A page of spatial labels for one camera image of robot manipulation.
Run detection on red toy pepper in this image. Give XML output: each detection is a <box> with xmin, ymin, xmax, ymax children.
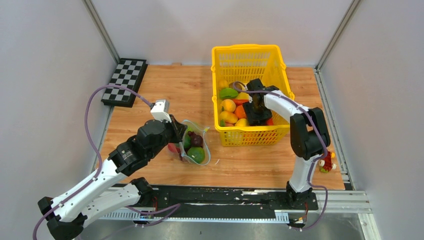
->
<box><xmin>265</xmin><ymin>118</ymin><xmax>274</xmax><ymax>126</ymax></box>

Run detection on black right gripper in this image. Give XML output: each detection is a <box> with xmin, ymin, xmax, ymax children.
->
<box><xmin>243</xmin><ymin>100</ymin><xmax>272</xmax><ymax>126</ymax></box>

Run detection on small toy on table edge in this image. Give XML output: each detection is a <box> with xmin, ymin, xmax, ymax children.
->
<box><xmin>318</xmin><ymin>151</ymin><xmax>337</xmax><ymax>173</ymax></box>

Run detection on yellow plastic basket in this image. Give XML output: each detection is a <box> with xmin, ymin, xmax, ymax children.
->
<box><xmin>210</xmin><ymin>44</ymin><xmax>295</xmax><ymax>147</ymax></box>

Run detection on small yellow toy fruit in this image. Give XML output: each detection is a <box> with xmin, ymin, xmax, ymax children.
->
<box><xmin>234</xmin><ymin>118</ymin><xmax>249</xmax><ymax>127</ymax></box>

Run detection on orange toy tangerine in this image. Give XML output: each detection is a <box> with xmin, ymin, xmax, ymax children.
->
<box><xmin>234</xmin><ymin>105</ymin><xmax>247</xmax><ymax>119</ymax></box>

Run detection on yellow toy lemon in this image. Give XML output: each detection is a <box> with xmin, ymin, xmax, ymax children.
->
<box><xmin>235</xmin><ymin>92</ymin><xmax>250</xmax><ymax>100</ymax></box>

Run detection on orange toy carrot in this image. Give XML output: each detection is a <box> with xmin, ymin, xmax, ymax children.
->
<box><xmin>232</xmin><ymin>99</ymin><xmax>249</xmax><ymax>106</ymax></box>

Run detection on black white checkerboard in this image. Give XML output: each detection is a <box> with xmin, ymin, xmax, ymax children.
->
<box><xmin>101</xmin><ymin>58</ymin><xmax>148</xmax><ymax>108</ymax></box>

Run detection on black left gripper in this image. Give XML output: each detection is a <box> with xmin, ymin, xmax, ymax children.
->
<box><xmin>148</xmin><ymin>114</ymin><xmax>188</xmax><ymax>159</ymax></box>

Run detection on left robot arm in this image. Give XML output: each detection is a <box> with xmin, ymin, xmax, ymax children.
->
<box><xmin>37</xmin><ymin>115</ymin><xmax>188</xmax><ymax>240</ymax></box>

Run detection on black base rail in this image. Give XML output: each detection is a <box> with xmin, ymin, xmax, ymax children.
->
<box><xmin>133</xmin><ymin>185</ymin><xmax>319</xmax><ymax>220</ymax></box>

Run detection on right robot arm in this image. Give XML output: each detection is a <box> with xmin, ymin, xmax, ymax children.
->
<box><xmin>243</xmin><ymin>78</ymin><xmax>331</xmax><ymax>209</ymax></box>

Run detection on green toy mango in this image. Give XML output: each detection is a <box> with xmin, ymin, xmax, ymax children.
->
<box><xmin>187</xmin><ymin>146</ymin><xmax>205</xmax><ymax>164</ymax></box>

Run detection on clear zip top bag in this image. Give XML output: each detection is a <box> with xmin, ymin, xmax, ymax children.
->
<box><xmin>167</xmin><ymin>119</ymin><xmax>211</xmax><ymax>166</ymax></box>

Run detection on yellow orange toy mango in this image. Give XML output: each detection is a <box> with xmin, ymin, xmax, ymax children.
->
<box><xmin>219</xmin><ymin>110</ymin><xmax>239</xmax><ymax>124</ymax></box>

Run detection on dark green toy lime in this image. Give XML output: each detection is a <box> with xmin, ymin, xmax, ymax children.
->
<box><xmin>182</xmin><ymin>134</ymin><xmax>191</xmax><ymax>150</ymax></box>

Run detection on dark red toy grapes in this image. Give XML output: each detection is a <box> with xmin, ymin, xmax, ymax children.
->
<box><xmin>187</xmin><ymin>131</ymin><xmax>196</xmax><ymax>137</ymax></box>

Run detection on red toy apple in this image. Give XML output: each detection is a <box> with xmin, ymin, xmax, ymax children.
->
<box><xmin>167</xmin><ymin>143</ymin><xmax>181</xmax><ymax>154</ymax></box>

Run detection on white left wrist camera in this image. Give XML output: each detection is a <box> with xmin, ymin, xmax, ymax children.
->
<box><xmin>150</xmin><ymin>99</ymin><xmax>171</xmax><ymax>122</ymax></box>

